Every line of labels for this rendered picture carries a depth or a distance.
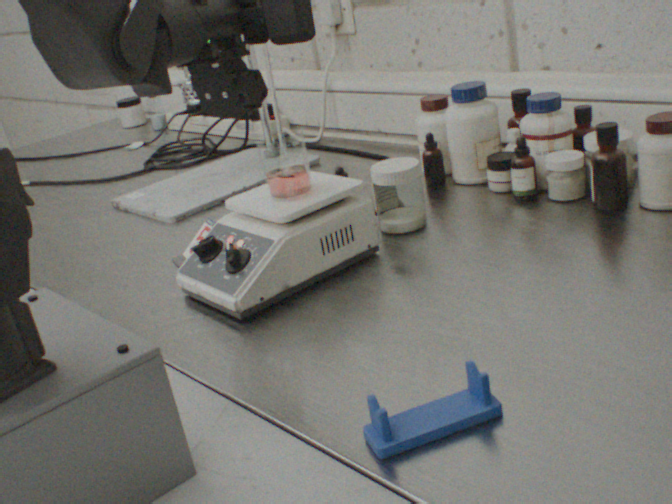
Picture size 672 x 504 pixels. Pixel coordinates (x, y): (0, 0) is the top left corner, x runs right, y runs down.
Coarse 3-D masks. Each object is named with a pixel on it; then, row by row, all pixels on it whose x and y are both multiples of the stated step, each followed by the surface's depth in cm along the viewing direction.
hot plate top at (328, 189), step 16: (320, 176) 92; (336, 176) 91; (256, 192) 90; (320, 192) 86; (336, 192) 85; (352, 192) 86; (240, 208) 87; (256, 208) 85; (272, 208) 84; (288, 208) 83; (304, 208) 82
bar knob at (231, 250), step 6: (228, 246) 82; (234, 246) 82; (228, 252) 81; (234, 252) 81; (240, 252) 82; (246, 252) 82; (228, 258) 80; (234, 258) 80; (240, 258) 82; (246, 258) 81; (228, 264) 82; (234, 264) 80; (240, 264) 81; (246, 264) 81; (228, 270) 81; (234, 270) 81; (240, 270) 81
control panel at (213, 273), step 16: (224, 240) 86; (256, 240) 83; (272, 240) 81; (192, 256) 88; (224, 256) 84; (256, 256) 81; (192, 272) 86; (208, 272) 84; (224, 272) 82; (240, 272) 81; (224, 288) 80
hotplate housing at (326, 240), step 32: (224, 224) 89; (256, 224) 85; (288, 224) 84; (320, 224) 83; (352, 224) 86; (288, 256) 81; (320, 256) 84; (352, 256) 87; (192, 288) 85; (256, 288) 80; (288, 288) 83
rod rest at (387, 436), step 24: (480, 384) 57; (384, 408) 55; (432, 408) 58; (456, 408) 58; (480, 408) 57; (384, 432) 55; (408, 432) 56; (432, 432) 56; (456, 432) 57; (384, 456) 55
